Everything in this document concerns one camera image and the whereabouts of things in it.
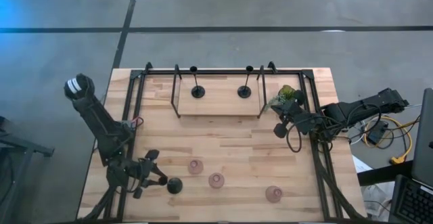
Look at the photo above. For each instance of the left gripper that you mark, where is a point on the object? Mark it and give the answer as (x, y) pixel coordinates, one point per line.
(143, 173)

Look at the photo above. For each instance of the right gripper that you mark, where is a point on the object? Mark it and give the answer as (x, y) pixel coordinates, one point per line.
(304, 122)

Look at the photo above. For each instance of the black metal candlestick holder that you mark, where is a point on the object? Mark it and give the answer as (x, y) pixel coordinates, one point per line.
(244, 92)
(198, 92)
(174, 185)

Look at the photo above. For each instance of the pink ribbed glass candle holder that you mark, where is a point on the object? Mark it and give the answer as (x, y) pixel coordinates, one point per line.
(274, 194)
(216, 180)
(195, 166)

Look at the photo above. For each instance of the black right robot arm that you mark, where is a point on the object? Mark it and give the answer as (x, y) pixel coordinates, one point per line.
(358, 107)

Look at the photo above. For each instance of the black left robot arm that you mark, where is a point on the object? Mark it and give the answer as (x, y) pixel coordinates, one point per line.
(98, 119)

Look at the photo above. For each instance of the artificial succulents in black pot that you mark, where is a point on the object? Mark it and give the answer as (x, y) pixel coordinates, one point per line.
(287, 91)

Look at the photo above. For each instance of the wooden shelf riser black legs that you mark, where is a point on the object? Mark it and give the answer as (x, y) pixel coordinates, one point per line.
(220, 105)

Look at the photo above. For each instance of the black power brick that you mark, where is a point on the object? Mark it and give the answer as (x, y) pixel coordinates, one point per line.
(377, 132)

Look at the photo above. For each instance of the black side desk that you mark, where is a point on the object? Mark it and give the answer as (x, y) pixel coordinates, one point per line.
(382, 175)

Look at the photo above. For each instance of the white paper bag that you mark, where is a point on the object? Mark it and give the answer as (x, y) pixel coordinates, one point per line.
(372, 197)

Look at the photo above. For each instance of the black metal stand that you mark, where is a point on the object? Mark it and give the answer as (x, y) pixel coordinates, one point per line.
(20, 146)

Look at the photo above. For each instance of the dark grey laptop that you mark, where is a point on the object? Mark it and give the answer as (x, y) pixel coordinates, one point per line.
(424, 142)

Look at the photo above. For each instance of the black aluminium table frame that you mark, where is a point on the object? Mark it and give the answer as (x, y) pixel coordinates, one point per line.
(220, 71)

